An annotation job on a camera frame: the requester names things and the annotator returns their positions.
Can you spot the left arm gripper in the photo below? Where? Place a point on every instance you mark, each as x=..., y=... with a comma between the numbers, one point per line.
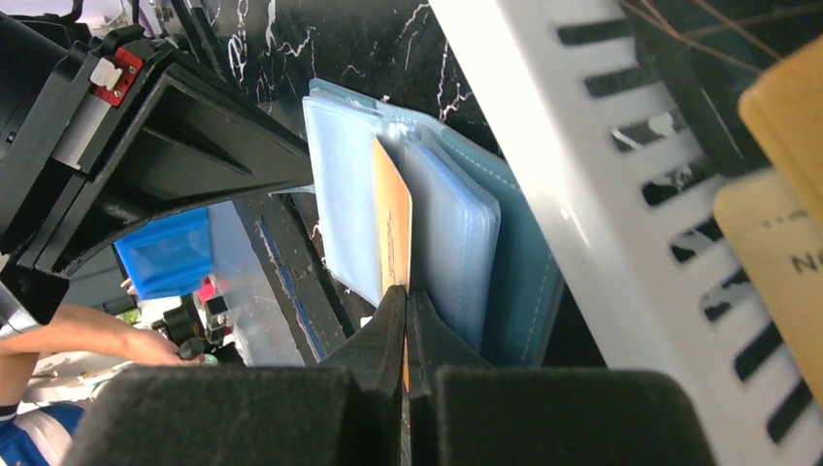
x=101, y=136

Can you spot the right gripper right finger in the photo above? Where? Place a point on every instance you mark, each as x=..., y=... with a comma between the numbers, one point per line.
x=466, y=412

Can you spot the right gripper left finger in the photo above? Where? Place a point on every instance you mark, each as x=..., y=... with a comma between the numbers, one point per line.
x=345, y=410

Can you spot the blue leather card holder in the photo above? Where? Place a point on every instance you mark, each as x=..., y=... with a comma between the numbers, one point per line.
x=476, y=244

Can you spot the orange credit card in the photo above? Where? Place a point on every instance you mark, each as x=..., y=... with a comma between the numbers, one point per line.
x=393, y=208

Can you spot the white plastic basket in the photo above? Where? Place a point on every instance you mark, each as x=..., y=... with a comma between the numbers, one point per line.
x=623, y=194

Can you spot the person forearm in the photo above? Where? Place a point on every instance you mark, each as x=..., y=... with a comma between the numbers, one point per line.
x=73, y=328

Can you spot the person bare hand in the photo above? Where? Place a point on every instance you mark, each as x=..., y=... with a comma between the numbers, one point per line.
x=149, y=347

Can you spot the blue plastic bin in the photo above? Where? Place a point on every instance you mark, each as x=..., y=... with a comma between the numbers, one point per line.
x=168, y=257

